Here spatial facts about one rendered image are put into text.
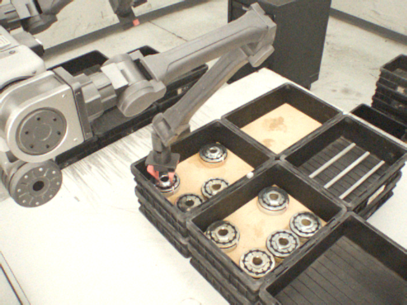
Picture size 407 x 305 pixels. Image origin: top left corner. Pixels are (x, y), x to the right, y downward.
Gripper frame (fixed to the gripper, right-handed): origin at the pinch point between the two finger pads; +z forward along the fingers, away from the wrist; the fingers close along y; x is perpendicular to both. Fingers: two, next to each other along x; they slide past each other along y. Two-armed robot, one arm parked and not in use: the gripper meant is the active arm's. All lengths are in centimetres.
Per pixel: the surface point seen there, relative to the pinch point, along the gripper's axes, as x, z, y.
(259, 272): 30.8, 0.3, -35.2
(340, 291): 32, 3, -59
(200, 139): -20.1, -1.6, -8.4
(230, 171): -11.0, 3.9, -21.1
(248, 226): 12.5, 3.7, -30.1
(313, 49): -187, 43, -61
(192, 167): -10.9, 4.1, -7.3
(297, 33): -170, 23, -46
